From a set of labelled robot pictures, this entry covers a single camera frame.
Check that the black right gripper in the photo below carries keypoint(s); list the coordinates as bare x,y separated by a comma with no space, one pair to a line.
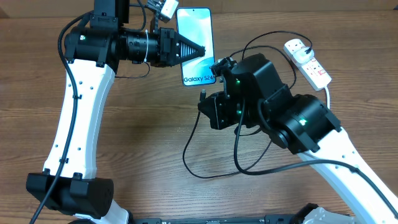
217,108

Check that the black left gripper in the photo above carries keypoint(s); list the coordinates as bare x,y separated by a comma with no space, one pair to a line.
170,42

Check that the blue Galaxy smartphone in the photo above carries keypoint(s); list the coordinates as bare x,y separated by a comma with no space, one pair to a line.
195,23

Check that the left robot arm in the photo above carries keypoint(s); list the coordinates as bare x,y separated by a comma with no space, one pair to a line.
91,47

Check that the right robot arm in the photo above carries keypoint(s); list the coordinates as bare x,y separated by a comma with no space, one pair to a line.
254,95

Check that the white charger plug adapter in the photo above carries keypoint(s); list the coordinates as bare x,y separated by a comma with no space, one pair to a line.
303,55

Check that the white power strip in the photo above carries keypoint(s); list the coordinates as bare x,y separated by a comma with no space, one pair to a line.
313,71

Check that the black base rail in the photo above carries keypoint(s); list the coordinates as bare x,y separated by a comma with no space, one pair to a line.
267,219

